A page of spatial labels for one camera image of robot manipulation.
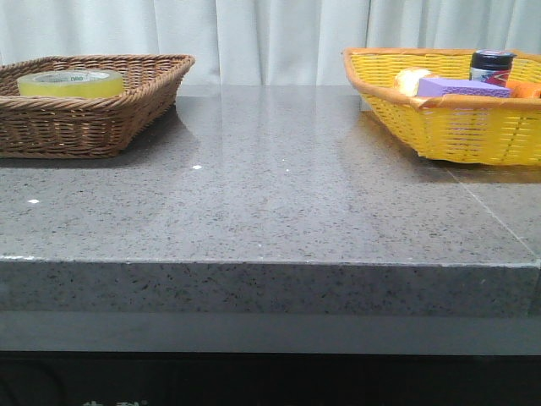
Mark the yellow tape roll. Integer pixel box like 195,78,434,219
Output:
16,69,124,98

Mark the white curtain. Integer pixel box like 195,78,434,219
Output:
1,1,540,85

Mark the round onion-like toy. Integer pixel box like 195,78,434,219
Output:
394,67,434,96

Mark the purple sponge block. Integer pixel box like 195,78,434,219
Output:
416,77,511,98

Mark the yellow wicker basket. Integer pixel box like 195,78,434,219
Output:
342,47,540,166

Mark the brown wicker basket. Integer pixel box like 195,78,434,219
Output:
1,54,195,158

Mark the dark capped can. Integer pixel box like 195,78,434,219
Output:
469,49,516,87

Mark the orange toy carrot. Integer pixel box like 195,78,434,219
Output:
506,80,541,99

